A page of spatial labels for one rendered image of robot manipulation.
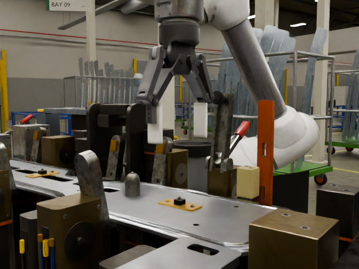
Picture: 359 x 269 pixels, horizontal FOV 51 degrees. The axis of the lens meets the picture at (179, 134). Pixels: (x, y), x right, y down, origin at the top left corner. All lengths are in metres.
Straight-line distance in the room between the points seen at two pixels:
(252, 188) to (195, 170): 3.18
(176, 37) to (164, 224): 0.32
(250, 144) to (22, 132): 0.81
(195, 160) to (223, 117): 3.08
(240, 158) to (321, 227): 0.99
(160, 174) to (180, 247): 0.42
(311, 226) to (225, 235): 0.16
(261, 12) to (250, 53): 7.58
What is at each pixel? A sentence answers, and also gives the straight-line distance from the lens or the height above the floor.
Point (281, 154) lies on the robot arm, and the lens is 1.44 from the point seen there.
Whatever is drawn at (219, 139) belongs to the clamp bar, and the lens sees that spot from 0.83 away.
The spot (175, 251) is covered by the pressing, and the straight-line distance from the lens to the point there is 0.52.
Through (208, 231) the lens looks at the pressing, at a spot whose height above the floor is 1.00.
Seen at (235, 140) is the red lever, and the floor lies 1.11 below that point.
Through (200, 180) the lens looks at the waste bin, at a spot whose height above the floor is 0.35.
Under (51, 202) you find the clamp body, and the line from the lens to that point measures 0.61.
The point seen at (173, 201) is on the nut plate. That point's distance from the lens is 0.74.
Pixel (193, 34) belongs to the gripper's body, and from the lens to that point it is 0.68.
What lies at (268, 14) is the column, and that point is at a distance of 8.90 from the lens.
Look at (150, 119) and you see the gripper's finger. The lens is 0.63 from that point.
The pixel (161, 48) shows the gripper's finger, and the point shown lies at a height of 1.29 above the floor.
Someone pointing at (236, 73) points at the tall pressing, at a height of 1.58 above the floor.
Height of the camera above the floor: 1.20
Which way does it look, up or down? 5 degrees down
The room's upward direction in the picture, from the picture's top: straight up
